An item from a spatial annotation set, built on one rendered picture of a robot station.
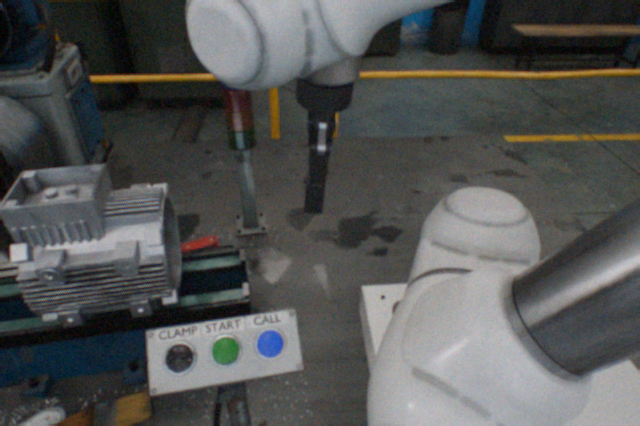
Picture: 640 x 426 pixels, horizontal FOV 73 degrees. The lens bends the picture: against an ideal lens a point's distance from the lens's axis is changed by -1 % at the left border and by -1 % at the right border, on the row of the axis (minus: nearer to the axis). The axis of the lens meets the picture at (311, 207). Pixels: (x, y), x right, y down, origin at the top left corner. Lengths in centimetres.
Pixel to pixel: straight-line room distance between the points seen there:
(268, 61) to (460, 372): 30
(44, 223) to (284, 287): 48
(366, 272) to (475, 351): 59
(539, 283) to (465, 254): 17
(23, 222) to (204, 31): 44
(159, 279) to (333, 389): 34
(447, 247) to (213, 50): 38
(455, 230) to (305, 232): 57
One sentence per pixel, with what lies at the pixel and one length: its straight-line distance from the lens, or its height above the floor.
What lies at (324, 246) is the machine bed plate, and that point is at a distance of 104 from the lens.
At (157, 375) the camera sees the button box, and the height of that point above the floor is 106.
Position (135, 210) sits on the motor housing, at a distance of 68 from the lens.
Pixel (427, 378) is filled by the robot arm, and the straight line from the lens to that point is 44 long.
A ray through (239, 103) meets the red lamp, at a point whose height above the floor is 114.
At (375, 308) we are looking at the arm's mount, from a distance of 81.
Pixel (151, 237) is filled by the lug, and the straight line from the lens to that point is 66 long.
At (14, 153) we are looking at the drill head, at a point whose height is 109.
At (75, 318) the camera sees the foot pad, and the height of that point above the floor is 97.
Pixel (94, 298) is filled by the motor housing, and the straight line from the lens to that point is 72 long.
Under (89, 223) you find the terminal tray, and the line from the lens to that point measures 68.
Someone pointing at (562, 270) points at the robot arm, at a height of 123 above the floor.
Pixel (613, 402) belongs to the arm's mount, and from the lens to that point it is 80.
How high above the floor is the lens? 148
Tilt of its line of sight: 36 degrees down
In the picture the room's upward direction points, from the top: straight up
